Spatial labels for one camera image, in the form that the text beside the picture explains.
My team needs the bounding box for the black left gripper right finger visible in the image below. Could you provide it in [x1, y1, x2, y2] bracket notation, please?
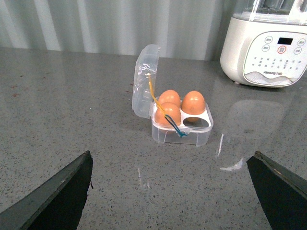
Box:
[247, 151, 307, 230]

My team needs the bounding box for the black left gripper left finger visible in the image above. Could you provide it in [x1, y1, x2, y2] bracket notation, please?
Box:
[0, 151, 93, 230]

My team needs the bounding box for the clear plastic egg box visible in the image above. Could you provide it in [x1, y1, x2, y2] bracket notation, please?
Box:
[132, 44, 213, 146]

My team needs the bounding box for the brown egg back right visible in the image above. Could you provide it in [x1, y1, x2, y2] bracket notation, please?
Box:
[181, 91, 206, 115]

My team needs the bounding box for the brown egg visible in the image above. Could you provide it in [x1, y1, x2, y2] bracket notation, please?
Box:
[154, 102, 181, 126]
[181, 91, 206, 115]
[158, 90, 180, 107]

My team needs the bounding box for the brown egg front left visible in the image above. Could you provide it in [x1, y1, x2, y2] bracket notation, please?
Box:
[154, 102, 181, 126]

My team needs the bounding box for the brown egg back left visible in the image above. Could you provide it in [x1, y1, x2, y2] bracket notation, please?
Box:
[158, 90, 180, 107]

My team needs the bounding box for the blue rubber band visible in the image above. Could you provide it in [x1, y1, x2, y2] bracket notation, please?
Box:
[164, 114, 187, 138]

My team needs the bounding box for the white Joyoung blender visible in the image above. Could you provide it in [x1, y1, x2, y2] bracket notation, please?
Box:
[220, 0, 307, 88]

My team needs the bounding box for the yellow rubber band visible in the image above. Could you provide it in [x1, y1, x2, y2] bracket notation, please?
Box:
[147, 73, 166, 117]

